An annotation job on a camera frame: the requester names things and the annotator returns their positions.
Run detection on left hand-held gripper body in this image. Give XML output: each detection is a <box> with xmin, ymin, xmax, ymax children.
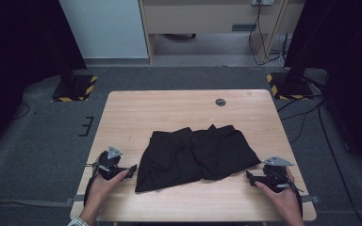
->
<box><xmin>91</xmin><ymin>145</ymin><xmax>130</xmax><ymax>182</ymax></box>

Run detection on black pants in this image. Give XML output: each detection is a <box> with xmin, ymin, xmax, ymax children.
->
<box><xmin>134</xmin><ymin>123</ymin><xmax>262</xmax><ymax>193</ymax></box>

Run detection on white cabinet panel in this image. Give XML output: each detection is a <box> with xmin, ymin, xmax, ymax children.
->
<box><xmin>58</xmin><ymin>0</ymin><xmax>150</xmax><ymax>60</ymax></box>

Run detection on dark curtain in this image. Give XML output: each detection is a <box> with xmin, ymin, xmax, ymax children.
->
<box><xmin>0</xmin><ymin>0</ymin><xmax>88</xmax><ymax>161</ymax></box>
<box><xmin>283</xmin><ymin>0</ymin><xmax>362</xmax><ymax>182</ymax></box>

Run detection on person's right hand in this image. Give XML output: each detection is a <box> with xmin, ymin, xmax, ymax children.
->
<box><xmin>255</xmin><ymin>167</ymin><xmax>298</xmax><ymax>219</ymax></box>

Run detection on grey tape strip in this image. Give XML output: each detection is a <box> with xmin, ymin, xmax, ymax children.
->
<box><xmin>64</xmin><ymin>194</ymin><xmax>86</xmax><ymax>205</ymax></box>
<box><xmin>301</xmin><ymin>194</ymin><xmax>321</xmax><ymax>204</ymax></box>

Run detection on long black floor cable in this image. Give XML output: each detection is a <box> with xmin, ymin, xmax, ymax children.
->
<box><xmin>317</xmin><ymin>102</ymin><xmax>361</xmax><ymax>226</ymax></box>

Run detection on light wooden desk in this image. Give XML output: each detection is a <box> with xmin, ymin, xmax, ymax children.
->
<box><xmin>138</xmin><ymin>0</ymin><xmax>306</xmax><ymax>65</ymax></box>

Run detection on patterned white left sleeve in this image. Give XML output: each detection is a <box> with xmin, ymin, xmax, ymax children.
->
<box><xmin>67</xmin><ymin>216</ymin><xmax>91</xmax><ymax>226</ymax></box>

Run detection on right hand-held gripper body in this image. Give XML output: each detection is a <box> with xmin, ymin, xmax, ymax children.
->
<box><xmin>254</xmin><ymin>155</ymin><xmax>297</xmax><ymax>194</ymax></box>

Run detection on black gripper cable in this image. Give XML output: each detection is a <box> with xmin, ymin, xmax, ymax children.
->
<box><xmin>83</xmin><ymin>161</ymin><xmax>103</xmax><ymax>207</ymax></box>
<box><xmin>272</xmin><ymin>170</ymin><xmax>304</xmax><ymax>218</ymax></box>

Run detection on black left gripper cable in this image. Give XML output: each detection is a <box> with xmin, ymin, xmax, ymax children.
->
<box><xmin>83</xmin><ymin>161</ymin><xmax>103</xmax><ymax>207</ymax></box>

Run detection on thin black floor cable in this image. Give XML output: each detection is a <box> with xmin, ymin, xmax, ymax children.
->
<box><xmin>12</xmin><ymin>102</ymin><xmax>32</xmax><ymax>121</ymax></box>

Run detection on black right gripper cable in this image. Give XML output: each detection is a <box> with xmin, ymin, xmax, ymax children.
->
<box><xmin>272</xmin><ymin>170</ymin><xmax>304</xmax><ymax>218</ymax></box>

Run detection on black stand base hazard stripes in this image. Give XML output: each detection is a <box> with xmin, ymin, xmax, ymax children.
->
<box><xmin>266</xmin><ymin>64</ymin><xmax>315</xmax><ymax>101</ymax></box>
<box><xmin>51</xmin><ymin>60</ymin><xmax>99</xmax><ymax>103</ymax></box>

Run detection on black hanging power cable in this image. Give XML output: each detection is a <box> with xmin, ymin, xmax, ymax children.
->
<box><xmin>247</xmin><ymin>0</ymin><xmax>285</xmax><ymax>67</ymax></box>

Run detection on person's left hand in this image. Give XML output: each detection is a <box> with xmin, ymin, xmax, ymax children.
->
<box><xmin>84</xmin><ymin>169</ymin><xmax>130</xmax><ymax>218</ymax></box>

